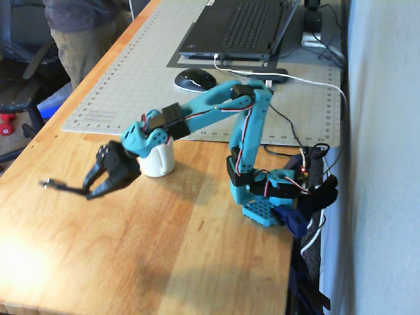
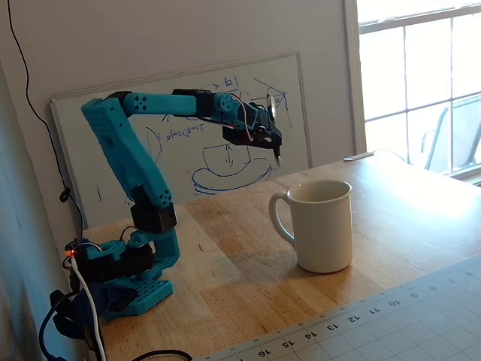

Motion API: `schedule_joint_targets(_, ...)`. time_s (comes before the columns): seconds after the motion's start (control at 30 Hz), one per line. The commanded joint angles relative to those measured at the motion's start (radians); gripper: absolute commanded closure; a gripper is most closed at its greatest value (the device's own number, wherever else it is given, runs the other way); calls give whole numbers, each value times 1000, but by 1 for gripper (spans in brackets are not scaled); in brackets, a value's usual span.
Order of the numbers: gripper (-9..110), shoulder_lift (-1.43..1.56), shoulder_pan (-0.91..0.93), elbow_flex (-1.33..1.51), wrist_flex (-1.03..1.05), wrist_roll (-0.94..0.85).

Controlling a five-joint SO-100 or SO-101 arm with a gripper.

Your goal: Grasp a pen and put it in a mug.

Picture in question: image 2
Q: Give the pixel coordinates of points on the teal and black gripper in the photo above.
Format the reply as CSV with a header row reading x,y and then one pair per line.
x,y
271,134

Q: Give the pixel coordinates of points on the dark blue pen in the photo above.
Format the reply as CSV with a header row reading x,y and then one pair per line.
x,y
271,107

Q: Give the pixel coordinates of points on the teal robot base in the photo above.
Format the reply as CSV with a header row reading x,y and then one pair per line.
x,y
150,293

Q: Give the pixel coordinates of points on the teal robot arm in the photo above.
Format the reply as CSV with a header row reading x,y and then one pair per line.
x,y
112,143

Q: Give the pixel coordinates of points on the cream ceramic mug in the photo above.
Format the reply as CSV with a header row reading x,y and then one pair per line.
x,y
323,225

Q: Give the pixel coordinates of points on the small white flat stick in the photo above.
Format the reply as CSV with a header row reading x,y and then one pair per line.
x,y
359,155

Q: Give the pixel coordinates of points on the whiteboard with blue writing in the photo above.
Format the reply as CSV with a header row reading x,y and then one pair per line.
x,y
86,150

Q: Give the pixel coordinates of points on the outdoor chair behind window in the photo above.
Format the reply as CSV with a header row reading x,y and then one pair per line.
x,y
451,135

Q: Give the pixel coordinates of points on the dark blue table clamp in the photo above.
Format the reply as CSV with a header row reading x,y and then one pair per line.
x,y
109,297

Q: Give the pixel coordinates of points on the grey gridded cutting mat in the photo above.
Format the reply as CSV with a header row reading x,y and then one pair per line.
x,y
394,323

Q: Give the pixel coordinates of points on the white window frame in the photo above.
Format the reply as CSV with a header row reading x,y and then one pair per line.
x,y
353,75

